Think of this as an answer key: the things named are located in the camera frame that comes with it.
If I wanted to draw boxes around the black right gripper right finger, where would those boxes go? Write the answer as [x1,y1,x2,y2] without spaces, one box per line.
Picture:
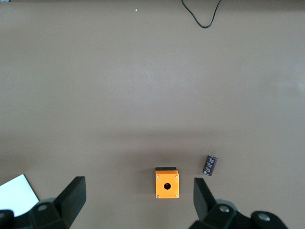
[188,177,290,229]

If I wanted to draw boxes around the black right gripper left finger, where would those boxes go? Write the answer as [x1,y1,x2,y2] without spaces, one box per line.
[0,176,87,229]

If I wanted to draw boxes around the dark cylindrical capacitor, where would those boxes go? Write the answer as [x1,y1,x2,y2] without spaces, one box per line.
[203,155,218,177]

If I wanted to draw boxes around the white paper sheet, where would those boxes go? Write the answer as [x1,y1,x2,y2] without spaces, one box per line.
[0,174,40,218]

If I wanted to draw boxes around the orange button enclosure box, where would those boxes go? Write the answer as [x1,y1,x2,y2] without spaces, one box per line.
[155,167,180,199]

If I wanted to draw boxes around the black cable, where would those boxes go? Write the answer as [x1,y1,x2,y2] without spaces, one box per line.
[181,0,222,29]

